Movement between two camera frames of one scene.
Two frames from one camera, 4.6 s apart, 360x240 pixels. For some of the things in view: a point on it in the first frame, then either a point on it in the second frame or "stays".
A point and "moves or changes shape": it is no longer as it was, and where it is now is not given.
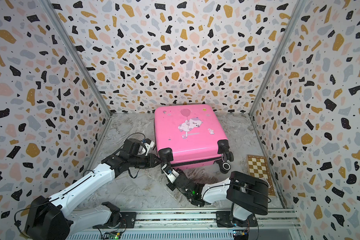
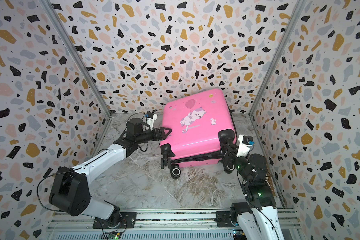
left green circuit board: [111, 235] stays
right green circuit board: [240, 234] stays
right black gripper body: [175, 186] -> [231, 159]
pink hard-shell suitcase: [190, 136] moves or changes shape
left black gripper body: [148, 161] -> [153, 135]
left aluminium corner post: [77, 52] stays
